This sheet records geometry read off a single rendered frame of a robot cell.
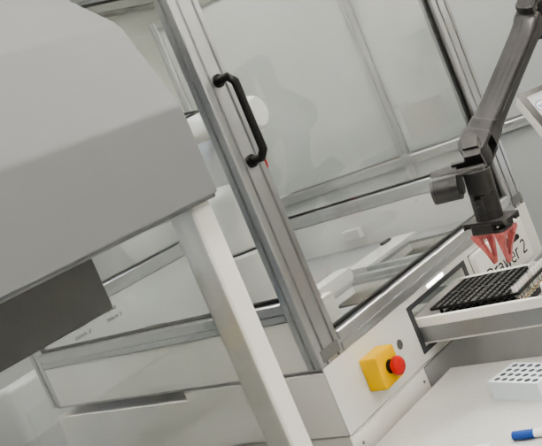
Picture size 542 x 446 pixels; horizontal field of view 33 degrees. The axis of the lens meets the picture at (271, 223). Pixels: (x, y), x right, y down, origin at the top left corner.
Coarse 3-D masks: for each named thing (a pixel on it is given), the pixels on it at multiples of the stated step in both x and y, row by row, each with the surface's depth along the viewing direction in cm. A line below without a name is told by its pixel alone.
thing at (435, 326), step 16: (448, 288) 216; (432, 304) 210; (496, 304) 188; (512, 304) 186; (528, 304) 184; (416, 320) 202; (432, 320) 199; (448, 320) 196; (464, 320) 194; (480, 320) 191; (496, 320) 189; (512, 320) 187; (528, 320) 184; (432, 336) 200; (448, 336) 198; (464, 336) 195
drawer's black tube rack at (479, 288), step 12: (480, 276) 213; (492, 276) 208; (504, 276) 204; (516, 276) 200; (456, 288) 210; (468, 288) 206; (480, 288) 202; (492, 288) 198; (504, 288) 195; (540, 288) 196; (444, 300) 205; (456, 300) 201; (468, 300) 198; (480, 300) 194; (492, 300) 201; (504, 300) 197
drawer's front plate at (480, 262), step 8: (520, 224) 242; (520, 232) 241; (496, 240) 231; (528, 240) 244; (520, 248) 239; (528, 248) 243; (472, 256) 222; (480, 256) 224; (520, 256) 238; (528, 256) 242; (472, 264) 223; (480, 264) 223; (488, 264) 226; (496, 264) 229; (504, 264) 232; (512, 264) 235; (520, 264) 238; (480, 272) 222
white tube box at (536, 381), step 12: (504, 372) 178; (516, 372) 175; (528, 372) 173; (540, 372) 171; (492, 384) 175; (504, 384) 173; (516, 384) 170; (528, 384) 168; (540, 384) 167; (504, 396) 174; (516, 396) 172; (528, 396) 169; (540, 396) 167
